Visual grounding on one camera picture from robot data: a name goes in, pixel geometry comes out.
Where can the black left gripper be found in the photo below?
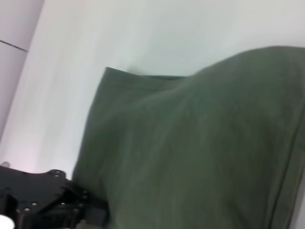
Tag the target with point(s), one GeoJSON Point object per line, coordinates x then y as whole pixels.
{"type": "Point", "coordinates": [31, 190]}

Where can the dark green FREE T-shirt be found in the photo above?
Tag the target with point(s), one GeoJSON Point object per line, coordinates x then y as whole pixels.
{"type": "Point", "coordinates": [190, 155]}

